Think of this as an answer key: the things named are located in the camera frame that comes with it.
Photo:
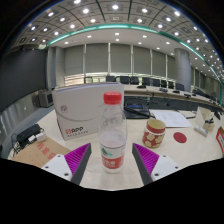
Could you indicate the red flower-patterned mug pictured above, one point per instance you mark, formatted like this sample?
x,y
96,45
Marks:
x,y
154,134

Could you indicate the group of black office chairs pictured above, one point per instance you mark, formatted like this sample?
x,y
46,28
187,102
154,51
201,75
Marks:
x,y
146,81

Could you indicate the brown paper envelope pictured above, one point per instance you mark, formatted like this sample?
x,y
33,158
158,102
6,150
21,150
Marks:
x,y
40,151

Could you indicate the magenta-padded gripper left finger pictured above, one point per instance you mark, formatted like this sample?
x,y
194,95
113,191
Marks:
x,y
77,159

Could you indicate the white paper carton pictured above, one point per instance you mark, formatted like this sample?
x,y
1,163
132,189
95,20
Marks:
x,y
80,110

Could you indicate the group of round ceiling lights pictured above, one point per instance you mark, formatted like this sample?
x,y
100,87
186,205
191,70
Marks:
x,y
115,6

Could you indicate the white remote control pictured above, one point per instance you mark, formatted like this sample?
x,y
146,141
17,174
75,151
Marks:
x,y
200,130

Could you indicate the black power adapter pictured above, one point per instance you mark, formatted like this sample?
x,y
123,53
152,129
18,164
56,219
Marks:
x,y
28,132

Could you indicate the white printed paper sheet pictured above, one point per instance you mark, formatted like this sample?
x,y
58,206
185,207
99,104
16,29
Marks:
x,y
171,118

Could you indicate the flat round red coaster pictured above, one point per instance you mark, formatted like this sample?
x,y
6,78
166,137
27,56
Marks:
x,y
180,137

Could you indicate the long curved conference desk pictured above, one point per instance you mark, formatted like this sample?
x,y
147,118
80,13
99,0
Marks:
x,y
186,98

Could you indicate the black conference microphone console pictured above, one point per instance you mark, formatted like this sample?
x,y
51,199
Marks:
x,y
135,110

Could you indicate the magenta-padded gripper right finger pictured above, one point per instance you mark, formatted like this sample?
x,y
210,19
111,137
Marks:
x,y
146,159

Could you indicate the clear red-capped water bottle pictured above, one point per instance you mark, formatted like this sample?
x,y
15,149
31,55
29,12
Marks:
x,y
112,140

